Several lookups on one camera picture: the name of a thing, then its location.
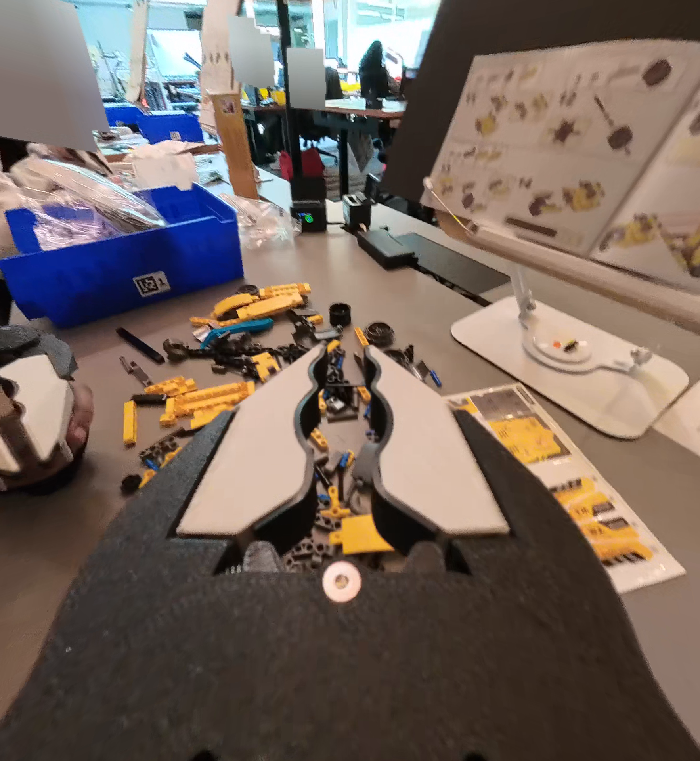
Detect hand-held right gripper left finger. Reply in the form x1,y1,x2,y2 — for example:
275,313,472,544
175,343,328,552

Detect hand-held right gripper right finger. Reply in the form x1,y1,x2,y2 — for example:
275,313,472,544
364,343,512,550

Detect pile of toy building pieces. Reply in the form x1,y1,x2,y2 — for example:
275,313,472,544
118,281,446,573

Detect person's left hand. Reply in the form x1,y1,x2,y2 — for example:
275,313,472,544
59,379,97,462

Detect yellow square panel piece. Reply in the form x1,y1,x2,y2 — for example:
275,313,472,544
328,512,390,555

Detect long black bar piece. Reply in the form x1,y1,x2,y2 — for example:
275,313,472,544
116,325,166,364

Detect blue plastic bin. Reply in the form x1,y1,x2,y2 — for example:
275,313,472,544
105,104,205,143
0,184,246,329

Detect yellow sticker sheet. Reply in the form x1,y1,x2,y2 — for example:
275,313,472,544
446,382,686,594

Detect teal curved piece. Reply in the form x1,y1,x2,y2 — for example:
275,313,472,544
200,316,275,348

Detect plastic bags in bin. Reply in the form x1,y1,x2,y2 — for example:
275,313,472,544
25,156,170,250

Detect book stand with white base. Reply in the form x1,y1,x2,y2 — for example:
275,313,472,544
380,0,700,439

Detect black flat mat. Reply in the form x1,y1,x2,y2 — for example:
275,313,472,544
394,231,512,297

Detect black power brick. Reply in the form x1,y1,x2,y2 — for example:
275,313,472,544
358,227,417,268

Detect crumpled white bag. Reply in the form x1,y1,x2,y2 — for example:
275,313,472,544
130,140,200,190

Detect clear plastic bag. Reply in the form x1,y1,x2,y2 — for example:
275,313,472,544
223,192,303,249

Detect black device with green light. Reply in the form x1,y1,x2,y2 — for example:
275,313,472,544
291,201,328,233

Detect black charger box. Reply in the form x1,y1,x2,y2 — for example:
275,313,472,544
342,192,374,229

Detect upright cardboard piece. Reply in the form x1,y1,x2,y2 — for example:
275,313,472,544
207,88,262,199

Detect instruction booklet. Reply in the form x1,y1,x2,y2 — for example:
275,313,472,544
422,38,700,297

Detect background long desk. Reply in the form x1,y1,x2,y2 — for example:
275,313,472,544
243,97,408,179

